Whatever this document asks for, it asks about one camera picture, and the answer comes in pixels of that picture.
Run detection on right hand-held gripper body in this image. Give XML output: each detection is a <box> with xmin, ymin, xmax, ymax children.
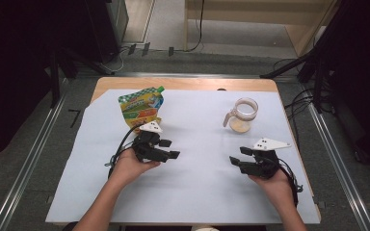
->
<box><xmin>238</xmin><ymin>138</ymin><xmax>292</xmax><ymax>180</ymax></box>

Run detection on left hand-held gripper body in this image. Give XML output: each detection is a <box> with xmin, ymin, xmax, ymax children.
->
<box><xmin>130</xmin><ymin>120</ymin><xmax>172</xmax><ymax>164</ymax></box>

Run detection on glass jug with beige powder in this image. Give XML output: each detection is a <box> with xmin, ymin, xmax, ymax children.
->
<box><xmin>223</xmin><ymin>97</ymin><xmax>259</xmax><ymax>134</ymax></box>

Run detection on yellow spout pouch green cap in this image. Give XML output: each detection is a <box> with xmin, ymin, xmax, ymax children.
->
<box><xmin>118</xmin><ymin>86</ymin><xmax>166</xmax><ymax>133</ymax></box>

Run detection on person's right hand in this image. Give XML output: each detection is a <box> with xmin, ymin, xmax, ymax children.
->
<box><xmin>249</xmin><ymin>167</ymin><xmax>296</xmax><ymax>208</ymax></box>

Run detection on person's left hand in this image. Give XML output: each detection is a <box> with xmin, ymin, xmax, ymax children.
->
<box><xmin>109</xmin><ymin>147</ymin><xmax>162</xmax><ymax>191</ymax></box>

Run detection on white paper sheet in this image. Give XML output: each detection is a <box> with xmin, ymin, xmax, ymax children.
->
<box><xmin>45</xmin><ymin>89</ymin><xmax>321</xmax><ymax>224</ymax></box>

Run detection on black tripod stand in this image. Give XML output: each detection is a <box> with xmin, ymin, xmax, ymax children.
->
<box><xmin>259</xmin><ymin>0</ymin><xmax>370</xmax><ymax>114</ymax></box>

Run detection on black metal stand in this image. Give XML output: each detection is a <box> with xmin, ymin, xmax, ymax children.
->
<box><xmin>46</xmin><ymin>44</ymin><xmax>114</xmax><ymax>109</ymax></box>

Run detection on black cabinet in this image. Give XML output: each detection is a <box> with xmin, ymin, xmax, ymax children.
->
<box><xmin>85</xmin><ymin>0</ymin><xmax>130</xmax><ymax>64</ymax></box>

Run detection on light wooden furniture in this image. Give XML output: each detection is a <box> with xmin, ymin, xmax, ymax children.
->
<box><xmin>183</xmin><ymin>0</ymin><xmax>340</xmax><ymax>58</ymax></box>

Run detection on left hand-held gripper black cable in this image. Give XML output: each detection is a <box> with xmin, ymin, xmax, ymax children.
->
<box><xmin>104</xmin><ymin>125</ymin><xmax>143</xmax><ymax>179</ymax></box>

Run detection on hand-held gripper black cable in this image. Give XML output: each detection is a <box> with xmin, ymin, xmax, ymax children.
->
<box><xmin>277</xmin><ymin>158</ymin><xmax>304</xmax><ymax>208</ymax></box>
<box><xmin>104</xmin><ymin>125</ymin><xmax>143</xmax><ymax>179</ymax></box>

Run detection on right hand-held gripper black cable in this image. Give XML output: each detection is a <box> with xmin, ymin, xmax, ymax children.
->
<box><xmin>277</xmin><ymin>158</ymin><xmax>304</xmax><ymax>208</ymax></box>

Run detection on short metal floor rail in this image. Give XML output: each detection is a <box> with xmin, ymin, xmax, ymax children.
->
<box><xmin>76</xmin><ymin>71</ymin><xmax>303</xmax><ymax>80</ymax></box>

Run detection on long metal floor rail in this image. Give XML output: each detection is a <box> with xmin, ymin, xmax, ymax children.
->
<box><xmin>0</xmin><ymin>94</ymin><xmax>68</xmax><ymax>231</ymax></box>
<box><xmin>302</xmin><ymin>84</ymin><xmax>370</xmax><ymax>231</ymax></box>

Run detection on black floor cables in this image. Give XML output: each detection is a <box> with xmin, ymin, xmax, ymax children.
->
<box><xmin>283</xmin><ymin>86</ymin><xmax>322</xmax><ymax>145</ymax></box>

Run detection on white floor cable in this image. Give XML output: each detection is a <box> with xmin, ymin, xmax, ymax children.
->
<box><xmin>109</xmin><ymin>47</ymin><xmax>125</xmax><ymax>73</ymax></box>

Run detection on thin black hanging cable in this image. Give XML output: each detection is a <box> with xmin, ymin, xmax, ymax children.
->
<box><xmin>186</xmin><ymin>0</ymin><xmax>205</xmax><ymax>53</ymax></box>

